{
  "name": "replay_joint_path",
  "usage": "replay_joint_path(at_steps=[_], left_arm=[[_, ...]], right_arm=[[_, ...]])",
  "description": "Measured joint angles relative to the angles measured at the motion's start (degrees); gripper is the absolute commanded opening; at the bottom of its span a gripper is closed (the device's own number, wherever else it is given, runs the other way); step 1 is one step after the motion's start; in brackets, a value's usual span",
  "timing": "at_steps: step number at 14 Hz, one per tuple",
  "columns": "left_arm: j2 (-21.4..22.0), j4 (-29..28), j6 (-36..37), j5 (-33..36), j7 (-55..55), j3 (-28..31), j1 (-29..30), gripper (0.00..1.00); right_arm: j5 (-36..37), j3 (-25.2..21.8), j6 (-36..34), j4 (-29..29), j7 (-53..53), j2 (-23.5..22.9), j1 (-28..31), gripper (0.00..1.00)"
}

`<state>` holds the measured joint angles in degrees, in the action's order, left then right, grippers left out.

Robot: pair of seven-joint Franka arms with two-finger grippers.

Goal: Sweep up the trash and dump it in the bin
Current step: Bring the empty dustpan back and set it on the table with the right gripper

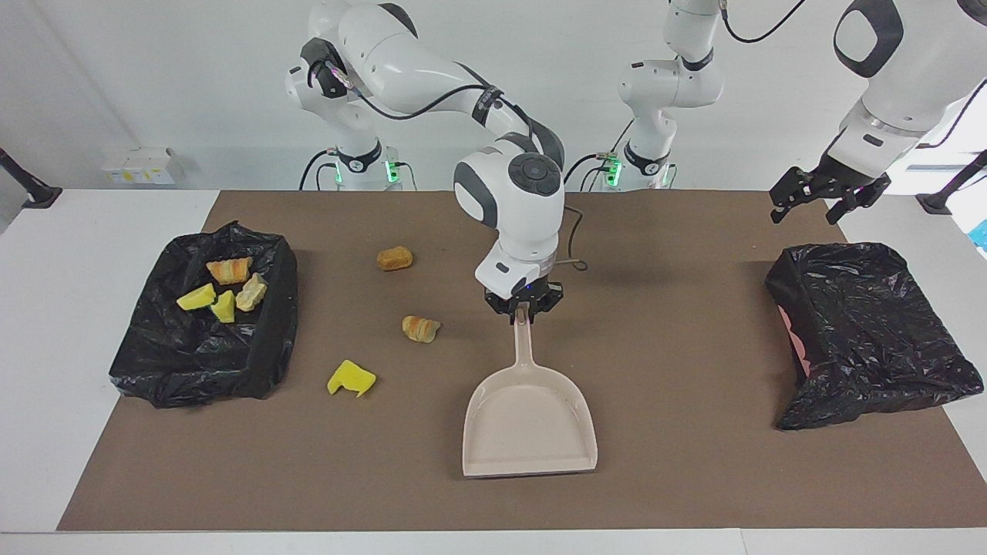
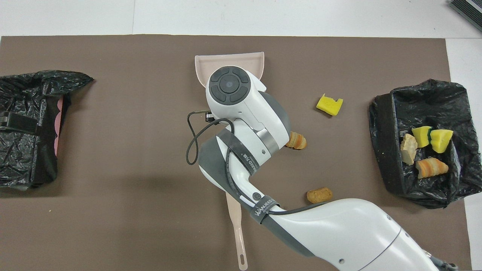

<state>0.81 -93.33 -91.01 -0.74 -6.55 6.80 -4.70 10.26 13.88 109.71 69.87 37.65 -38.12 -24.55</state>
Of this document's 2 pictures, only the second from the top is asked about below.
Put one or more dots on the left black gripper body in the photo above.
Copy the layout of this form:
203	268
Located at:
4	120

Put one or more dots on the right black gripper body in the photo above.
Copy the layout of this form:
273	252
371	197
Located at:
210	116

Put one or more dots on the beige plastic dustpan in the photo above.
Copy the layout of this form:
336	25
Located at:
203	67

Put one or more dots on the striped croissant piece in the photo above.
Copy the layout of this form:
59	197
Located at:
297	141
433	167
408	150

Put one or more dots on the beige hand brush black bristles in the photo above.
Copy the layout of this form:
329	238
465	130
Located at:
238	233

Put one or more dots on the brown bread nugget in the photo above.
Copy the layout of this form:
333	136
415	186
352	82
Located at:
319	195

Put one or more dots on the yellow sponge piece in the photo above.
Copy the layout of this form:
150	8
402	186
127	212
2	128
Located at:
441	140
421	136
328	105

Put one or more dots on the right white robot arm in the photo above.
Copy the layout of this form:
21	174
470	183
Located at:
241	109

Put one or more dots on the black bag bin pink liner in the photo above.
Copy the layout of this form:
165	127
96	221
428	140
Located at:
22	158

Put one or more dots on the black bag lined bin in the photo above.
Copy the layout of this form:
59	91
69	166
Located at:
391	150

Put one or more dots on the brown table mat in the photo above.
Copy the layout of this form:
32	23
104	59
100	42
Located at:
113	226

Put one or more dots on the grey ridged box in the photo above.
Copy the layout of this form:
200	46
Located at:
469	11

